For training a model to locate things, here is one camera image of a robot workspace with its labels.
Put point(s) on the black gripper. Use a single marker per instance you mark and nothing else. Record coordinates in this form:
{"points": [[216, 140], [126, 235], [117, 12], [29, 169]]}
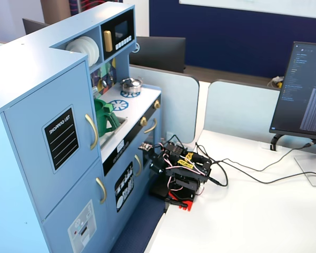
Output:
{"points": [[156, 159]]}

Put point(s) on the blue fridge door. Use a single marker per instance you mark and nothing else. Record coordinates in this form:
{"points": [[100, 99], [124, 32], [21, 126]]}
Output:
{"points": [[29, 147]]}

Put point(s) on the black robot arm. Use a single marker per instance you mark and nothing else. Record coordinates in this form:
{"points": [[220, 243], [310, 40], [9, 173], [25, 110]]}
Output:
{"points": [[189, 182]]}

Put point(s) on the oven door with window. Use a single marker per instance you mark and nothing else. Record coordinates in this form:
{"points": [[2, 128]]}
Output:
{"points": [[158, 124]]}

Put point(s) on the dishwasher door with dish print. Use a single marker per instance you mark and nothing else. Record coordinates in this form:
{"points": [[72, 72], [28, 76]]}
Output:
{"points": [[110, 189]]}

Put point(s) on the fridge door with dispenser print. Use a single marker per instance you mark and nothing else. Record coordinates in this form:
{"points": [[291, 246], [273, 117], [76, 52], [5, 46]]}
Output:
{"points": [[68, 205]]}

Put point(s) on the red table clamp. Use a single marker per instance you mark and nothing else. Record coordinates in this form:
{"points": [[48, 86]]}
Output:
{"points": [[185, 205]]}

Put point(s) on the gold stove knob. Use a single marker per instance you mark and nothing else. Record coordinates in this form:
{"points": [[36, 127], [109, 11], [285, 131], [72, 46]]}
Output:
{"points": [[143, 121], [157, 104]]}

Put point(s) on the grey toy sink basin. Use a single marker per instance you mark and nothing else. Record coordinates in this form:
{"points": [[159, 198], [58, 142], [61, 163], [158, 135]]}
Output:
{"points": [[113, 134]]}

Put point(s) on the grey desk divider panel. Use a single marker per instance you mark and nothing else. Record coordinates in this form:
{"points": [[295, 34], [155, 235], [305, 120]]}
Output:
{"points": [[239, 110], [179, 105]]}

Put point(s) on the green plastic pitcher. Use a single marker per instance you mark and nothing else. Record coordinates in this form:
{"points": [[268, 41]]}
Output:
{"points": [[101, 118]]}

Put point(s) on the steel toy pot with lid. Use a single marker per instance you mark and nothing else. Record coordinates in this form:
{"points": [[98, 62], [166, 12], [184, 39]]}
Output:
{"points": [[131, 85]]}

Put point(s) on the steel toy slotted spatula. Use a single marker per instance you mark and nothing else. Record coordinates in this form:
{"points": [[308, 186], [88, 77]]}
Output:
{"points": [[95, 91]]}

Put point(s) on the steel toy ladle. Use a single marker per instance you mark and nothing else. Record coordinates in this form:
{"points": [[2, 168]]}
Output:
{"points": [[104, 83]]}

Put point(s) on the steel toy spoon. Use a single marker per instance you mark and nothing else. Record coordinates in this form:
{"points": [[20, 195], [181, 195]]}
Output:
{"points": [[111, 76]]}

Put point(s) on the black monitor stand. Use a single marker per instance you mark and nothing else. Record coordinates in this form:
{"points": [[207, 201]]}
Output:
{"points": [[275, 142]]}

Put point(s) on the black monitor back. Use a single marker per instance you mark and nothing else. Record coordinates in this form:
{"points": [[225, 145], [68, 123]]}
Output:
{"points": [[31, 25], [158, 52]]}

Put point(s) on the white toy plate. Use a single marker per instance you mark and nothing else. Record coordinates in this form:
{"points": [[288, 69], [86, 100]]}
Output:
{"points": [[92, 57], [97, 52]]}

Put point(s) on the computer monitor showing dark screen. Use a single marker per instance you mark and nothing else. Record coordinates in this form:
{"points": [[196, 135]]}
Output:
{"points": [[292, 105]]}

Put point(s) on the stack of white plates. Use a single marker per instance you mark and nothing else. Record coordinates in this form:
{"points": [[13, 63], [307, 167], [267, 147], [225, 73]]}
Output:
{"points": [[75, 47]]}

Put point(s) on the black toy microwave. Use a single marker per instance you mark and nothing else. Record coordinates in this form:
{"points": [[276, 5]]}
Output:
{"points": [[121, 21]]}

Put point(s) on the blue toy play kitchen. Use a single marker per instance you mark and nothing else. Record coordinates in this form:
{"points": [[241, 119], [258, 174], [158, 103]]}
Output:
{"points": [[29, 66]]}

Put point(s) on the small wrist camera board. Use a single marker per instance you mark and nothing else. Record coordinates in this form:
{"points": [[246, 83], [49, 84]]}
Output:
{"points": [[144, 146]]}

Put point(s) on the silver monitor base plate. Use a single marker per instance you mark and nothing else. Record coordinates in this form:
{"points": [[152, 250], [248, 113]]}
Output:
{"points": [[313, 171]]}

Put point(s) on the white wall board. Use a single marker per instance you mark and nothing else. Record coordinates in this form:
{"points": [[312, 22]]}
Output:
{"points": [[252, 6]]}

